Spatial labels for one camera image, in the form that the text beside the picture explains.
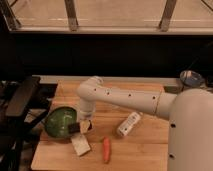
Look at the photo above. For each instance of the black chair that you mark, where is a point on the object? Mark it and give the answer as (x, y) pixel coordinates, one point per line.
(27, 106)

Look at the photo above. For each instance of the metal window frame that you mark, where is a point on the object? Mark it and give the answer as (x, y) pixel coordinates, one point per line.
(155, 17)

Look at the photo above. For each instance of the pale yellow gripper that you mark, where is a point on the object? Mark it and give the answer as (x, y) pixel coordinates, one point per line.
(85, 126)

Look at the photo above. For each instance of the metal bowl with blue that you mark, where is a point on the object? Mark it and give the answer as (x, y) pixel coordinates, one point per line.
(191, 78)

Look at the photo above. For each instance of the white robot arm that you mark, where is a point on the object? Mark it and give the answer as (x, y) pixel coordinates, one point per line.
(189, 113)

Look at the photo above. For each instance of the white plastic bottle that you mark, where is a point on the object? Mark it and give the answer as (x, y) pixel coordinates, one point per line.
(127, 125)

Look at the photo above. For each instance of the green bowl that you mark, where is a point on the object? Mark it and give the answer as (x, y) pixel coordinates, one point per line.
(58, 120)

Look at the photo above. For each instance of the wooden cutting board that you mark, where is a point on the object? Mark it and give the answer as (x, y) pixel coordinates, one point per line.
(143, 149)

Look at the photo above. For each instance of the white sponge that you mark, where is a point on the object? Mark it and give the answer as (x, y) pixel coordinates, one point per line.
(80, 144)

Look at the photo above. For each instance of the black eraser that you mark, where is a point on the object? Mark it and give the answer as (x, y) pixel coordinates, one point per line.
(73, 128)

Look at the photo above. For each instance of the orange carrot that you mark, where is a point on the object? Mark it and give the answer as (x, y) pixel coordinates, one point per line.
(106, 149)

